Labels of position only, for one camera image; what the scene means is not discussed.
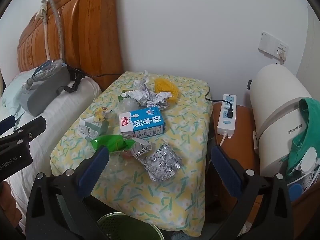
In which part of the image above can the small green drink carton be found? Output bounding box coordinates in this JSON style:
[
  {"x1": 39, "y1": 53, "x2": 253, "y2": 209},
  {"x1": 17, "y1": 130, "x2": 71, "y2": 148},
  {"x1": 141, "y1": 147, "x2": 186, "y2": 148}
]
[{"x1": 79, "y1": 107, "x2": 112, "y2": 140}]

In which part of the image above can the white pillow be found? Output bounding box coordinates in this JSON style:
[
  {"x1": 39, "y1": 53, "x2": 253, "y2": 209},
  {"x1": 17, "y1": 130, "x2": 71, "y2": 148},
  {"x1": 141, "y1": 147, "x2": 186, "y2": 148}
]
[{"x1": 0, "y1": 76, "x2": 102, "y2": 180}]

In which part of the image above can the grey corrugated hose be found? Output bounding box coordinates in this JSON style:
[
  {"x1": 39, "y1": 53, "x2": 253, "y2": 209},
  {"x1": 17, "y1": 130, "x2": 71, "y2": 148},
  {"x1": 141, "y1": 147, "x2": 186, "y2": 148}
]
[{"x1": 25, "y1": 0, "x2": 64, "y2": 90}]

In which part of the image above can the white thin tube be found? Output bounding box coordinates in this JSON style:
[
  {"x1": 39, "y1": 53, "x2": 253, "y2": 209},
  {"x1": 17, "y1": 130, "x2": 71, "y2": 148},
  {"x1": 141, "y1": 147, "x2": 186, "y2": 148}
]
[{"x1": 37, "y1": 1, "x2": 50, "y2": 60}]

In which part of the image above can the black head strap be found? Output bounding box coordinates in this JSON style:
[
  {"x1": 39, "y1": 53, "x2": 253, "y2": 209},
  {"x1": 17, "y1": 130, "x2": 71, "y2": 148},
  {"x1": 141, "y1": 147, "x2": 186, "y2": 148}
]
[{"x1": 56, "y1": 65, "x2": 84, "y2": 95}]

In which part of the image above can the small crumpled foil pack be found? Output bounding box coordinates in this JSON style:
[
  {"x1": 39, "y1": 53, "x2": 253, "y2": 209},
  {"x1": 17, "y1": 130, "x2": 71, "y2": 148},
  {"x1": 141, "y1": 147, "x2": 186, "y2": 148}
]
[{"x1": 130, "y1": 137, "x2": 152, "y2": 159}]

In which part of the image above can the blue and white milk carton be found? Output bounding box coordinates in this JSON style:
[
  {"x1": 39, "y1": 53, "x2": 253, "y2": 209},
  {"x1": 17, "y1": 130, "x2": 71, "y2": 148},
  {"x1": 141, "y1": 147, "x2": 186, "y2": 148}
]
[{"x1": 119, "y1": 106, "x2": 165, "y2": 139}]

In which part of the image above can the carved wooden headboard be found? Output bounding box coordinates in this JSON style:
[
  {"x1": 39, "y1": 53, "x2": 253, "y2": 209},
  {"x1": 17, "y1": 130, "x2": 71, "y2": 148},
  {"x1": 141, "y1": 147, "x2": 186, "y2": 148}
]
[{"x1": 17, "y1": 0, "x2": 123, "y2": 92}]

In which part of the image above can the green plastic wrapper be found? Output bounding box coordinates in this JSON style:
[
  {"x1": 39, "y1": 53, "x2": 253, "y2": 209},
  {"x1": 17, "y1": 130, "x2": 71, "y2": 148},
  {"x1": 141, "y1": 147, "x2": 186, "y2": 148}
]
[{"x1": 90, "y1": 134, "x2": 135, "y2": 153}]

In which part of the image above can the white round container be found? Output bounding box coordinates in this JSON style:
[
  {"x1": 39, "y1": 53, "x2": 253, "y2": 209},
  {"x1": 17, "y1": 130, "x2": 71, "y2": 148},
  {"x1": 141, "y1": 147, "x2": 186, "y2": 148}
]
[{"x1": 299, "y1": 147, "x2": 320, "y2": 175}]

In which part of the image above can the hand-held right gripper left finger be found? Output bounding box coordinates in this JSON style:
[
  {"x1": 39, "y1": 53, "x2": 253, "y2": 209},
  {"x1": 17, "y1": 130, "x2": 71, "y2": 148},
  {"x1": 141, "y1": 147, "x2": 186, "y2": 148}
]
[{"x1": 26, "y1": 146, "x2": 110, "y2": 240}]

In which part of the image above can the clear plastic wrapper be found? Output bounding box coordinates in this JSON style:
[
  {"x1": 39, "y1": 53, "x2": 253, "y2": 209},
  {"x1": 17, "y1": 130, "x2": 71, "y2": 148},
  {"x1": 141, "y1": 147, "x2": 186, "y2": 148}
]
[{"x1": 109, "y1": 151, "x2": 142, "y2": 179}]

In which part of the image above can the pale green pillow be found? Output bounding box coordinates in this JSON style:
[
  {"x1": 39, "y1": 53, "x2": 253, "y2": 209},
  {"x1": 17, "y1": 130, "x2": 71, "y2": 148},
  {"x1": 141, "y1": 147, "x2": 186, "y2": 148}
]
[{"x1": 2, "y1": 69, "x2": 38, "y2": 115}]

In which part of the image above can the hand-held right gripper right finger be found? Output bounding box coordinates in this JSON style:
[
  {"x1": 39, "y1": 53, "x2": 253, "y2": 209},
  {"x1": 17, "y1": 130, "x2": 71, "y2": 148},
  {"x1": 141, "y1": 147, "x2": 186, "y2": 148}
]
[{"x1": 211, "y1": 145, "x2": 293, "y2": 240}]

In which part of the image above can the white wall socket panel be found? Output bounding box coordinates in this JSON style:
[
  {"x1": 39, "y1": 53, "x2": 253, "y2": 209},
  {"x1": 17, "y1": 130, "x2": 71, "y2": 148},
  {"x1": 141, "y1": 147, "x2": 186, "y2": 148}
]
[{"x1": 258, "y1": 31, "x2": 288, "y2": 64}]

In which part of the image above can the large silver foil blister pack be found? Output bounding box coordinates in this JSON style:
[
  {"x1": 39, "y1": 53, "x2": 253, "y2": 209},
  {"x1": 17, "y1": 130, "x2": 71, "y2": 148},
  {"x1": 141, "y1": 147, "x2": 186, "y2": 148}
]
[{"x1": 142, "y1": 142, "x2": 183, "y2": 182}]

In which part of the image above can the black power cable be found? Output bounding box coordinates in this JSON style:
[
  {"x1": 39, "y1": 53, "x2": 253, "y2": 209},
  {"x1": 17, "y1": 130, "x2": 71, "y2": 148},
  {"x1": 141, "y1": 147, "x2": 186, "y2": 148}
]
[{"x1": 66, "y1": 65, "x2": 234, "y2": 119}]

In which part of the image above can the white and blue power strip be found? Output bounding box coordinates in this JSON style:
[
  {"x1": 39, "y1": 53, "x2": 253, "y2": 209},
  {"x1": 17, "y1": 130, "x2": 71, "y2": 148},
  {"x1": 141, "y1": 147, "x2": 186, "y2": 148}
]
[{"x1": 217, "y1": 94, "x2": 237, "y2": 147}]

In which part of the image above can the clear plastic bottle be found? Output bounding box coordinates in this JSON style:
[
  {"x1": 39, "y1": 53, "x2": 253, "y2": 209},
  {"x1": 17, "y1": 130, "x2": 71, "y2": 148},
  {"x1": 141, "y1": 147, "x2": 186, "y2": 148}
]
[{"x1": 117, "y1": 94, "x2": 139, "y2": 114}]

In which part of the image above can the crumpled white paper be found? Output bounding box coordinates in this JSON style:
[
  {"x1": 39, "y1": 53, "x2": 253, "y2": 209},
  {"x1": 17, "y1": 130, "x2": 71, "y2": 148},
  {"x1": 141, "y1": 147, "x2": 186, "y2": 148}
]
[{"x1": 122, "y1": 70, "x2": 173, "y2": 109}]

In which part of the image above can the yellow mesh sponge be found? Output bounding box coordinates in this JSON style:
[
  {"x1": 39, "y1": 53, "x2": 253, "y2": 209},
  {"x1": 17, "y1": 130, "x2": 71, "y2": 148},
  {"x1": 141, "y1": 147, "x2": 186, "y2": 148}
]
[{"x1": 154, "y1": 78, "x2": 179, "y2": 104}]

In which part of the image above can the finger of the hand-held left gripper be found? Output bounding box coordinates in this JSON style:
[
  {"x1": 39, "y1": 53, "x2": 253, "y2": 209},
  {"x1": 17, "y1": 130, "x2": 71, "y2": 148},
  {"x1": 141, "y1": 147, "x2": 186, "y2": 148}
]
[
  {"x1": 0, "y1": 116, "x2": 16, "y2": 137},
  {"x1": 12, "y1": 116, "x2": 47, "y2": 143}
]

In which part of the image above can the grey breathing machine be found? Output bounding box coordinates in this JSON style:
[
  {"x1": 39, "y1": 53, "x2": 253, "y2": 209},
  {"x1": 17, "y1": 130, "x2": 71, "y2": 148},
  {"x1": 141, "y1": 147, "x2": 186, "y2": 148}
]
[{"x1": 21, "y1": 60, "x2": 72, "y2": 117}]

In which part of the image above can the white cylindrical heater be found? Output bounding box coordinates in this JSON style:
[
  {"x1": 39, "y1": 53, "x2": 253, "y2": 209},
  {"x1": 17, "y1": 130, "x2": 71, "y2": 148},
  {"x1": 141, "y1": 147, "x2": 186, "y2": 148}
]
[{"x1": 247, "y1": 64, "x2": 314, "y2": 178}]

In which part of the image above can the green perforated waste basket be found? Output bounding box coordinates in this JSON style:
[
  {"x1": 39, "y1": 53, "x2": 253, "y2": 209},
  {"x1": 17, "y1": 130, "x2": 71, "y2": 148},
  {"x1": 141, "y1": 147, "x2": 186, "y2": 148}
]
[{"x1": 96, "y1": 212, "x2": 163, "y2": 240}]

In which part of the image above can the orange wooden stool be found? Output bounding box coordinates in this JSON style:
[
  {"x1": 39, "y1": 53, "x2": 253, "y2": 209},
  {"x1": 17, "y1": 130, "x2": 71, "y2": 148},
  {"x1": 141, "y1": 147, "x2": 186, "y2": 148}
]
[{"x1": 211, "y1": 102, "x2": 265, "y2": 230}]

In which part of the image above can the yellow floral table cloth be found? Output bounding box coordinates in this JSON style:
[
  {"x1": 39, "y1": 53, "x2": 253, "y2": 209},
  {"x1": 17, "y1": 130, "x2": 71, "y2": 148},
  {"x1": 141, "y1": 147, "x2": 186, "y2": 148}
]
[{"x1": 50, "y1": 71, "x2": 213, "y2": 238}]

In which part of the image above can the green cloth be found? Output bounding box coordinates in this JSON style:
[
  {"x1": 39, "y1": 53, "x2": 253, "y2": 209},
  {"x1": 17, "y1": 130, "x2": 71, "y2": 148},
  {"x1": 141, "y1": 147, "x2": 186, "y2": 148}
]
[{"x1": 286, "y1": 99, "x2": 320, "y2": 178}]

